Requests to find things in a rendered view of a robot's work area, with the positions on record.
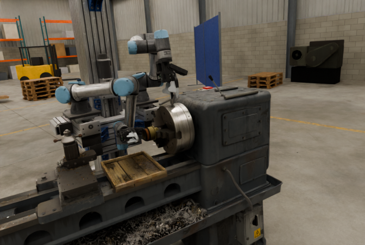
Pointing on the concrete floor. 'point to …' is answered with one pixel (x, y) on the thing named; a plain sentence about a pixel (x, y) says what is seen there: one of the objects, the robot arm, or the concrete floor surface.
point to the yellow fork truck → (33, 72)
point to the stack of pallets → (44, 91)
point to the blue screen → (208, 52)
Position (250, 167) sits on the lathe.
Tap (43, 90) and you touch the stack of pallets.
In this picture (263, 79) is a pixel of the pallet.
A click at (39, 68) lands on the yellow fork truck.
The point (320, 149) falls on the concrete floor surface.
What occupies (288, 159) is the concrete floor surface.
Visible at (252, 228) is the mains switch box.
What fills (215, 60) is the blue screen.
